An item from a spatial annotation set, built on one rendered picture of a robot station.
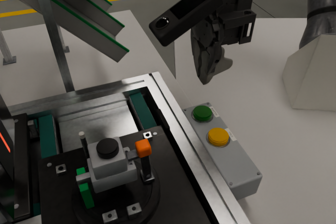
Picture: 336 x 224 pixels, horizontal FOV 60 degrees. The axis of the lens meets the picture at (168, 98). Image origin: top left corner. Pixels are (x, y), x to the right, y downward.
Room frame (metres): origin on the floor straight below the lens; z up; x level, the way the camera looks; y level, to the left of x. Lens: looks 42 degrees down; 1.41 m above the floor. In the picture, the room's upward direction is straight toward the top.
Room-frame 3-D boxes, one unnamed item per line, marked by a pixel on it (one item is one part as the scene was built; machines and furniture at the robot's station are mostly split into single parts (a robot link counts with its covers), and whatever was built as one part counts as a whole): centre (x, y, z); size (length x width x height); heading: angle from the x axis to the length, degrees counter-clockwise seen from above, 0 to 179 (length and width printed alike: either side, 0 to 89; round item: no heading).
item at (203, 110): (0.44, -0.07, 0.96); 0.04 x 0.04 x 0.02
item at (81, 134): (0.29, 0.13, 1.03); 0.01 x 0.01 x 0.08
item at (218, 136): (0.38, -0.10, 0.96); 0.04 x 0.04 x 0.02
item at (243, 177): (0.38, -0.10, 0.93); 0.21 x 0.07 x 0.06; 21
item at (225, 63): (0.44, -0.09, 1.09); 0.06 x 0.03 x 0.09; 111
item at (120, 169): (0.25, 0.09, 1.06); 0.08 x 0.04 x 0.07; 111
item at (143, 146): (0.27, 0.04, 1.04); 0.04 x 0.02 x 0.08; 111
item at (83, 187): (0.22, 0.12, 1.01); 0.01 x 0.01 x 0.05; 21
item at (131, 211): (0.21, 0.05, 1.00); 0.02 x 0.01 x 0.02; 111
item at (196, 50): (0.47, -0.08, 1.09); 0.06 x 0.03 x 0.09; 111
